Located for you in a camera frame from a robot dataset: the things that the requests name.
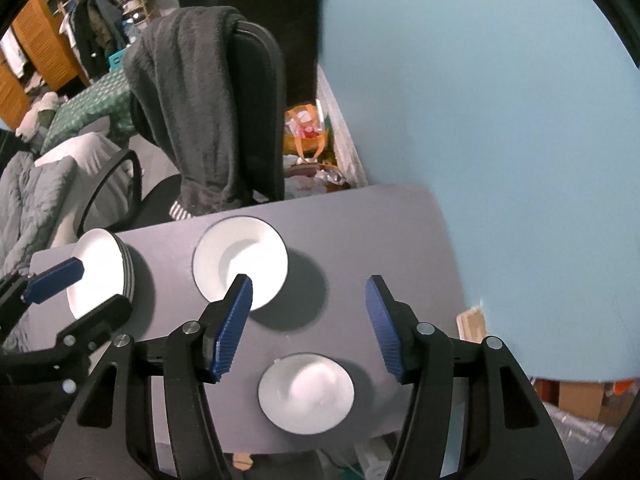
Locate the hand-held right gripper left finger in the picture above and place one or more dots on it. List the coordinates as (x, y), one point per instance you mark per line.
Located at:
(230, 330)

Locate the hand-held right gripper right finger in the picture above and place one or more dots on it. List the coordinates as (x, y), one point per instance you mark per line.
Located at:
(382, 325)

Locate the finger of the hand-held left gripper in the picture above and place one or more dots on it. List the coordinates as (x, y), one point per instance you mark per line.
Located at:
(52, 280)
(95, 317)

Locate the small white plate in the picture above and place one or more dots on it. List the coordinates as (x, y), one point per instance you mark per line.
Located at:
(97, 260)

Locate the grey duvet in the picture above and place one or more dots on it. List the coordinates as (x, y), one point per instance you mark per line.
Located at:
(30, 200)

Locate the wooden board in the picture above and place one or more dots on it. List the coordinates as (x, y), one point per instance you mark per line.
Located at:
(471, 325)

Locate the white bed sheet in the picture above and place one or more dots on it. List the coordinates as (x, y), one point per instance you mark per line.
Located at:
(95, 160)

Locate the beige clothes pile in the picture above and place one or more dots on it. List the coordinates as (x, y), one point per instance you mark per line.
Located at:
(37, 112)

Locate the green checkered tablecloth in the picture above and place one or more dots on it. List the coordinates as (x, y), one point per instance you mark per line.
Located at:
(85, 105)

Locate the cardboard box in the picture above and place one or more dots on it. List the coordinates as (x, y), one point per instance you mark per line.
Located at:
(580, 397)

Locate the dark grey hoodie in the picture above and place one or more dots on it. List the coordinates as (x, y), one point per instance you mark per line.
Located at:
(190, 110)

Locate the black office chair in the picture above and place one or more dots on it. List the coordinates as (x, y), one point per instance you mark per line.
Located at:
(260, 110)

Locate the yellow bag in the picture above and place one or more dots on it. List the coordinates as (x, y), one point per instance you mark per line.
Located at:
(300, 115)

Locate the teal crate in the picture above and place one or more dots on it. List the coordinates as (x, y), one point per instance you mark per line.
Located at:
(116, 61)

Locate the clear plastic sheet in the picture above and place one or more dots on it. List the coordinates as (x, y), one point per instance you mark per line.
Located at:
(585, 430)

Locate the white hanging shirt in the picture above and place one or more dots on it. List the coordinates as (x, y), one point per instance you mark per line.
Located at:
(12, 55)

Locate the orange pot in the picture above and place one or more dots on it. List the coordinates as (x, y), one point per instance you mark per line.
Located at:
(622, 388)

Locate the wooden wardrobe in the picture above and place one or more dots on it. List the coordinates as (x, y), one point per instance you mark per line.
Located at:
(35, 25)

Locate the dark hanging jackets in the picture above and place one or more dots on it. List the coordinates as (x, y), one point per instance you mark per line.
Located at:
(100, 25)

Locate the black hanging jacket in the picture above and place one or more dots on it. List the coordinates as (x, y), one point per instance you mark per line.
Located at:
(280, 0)

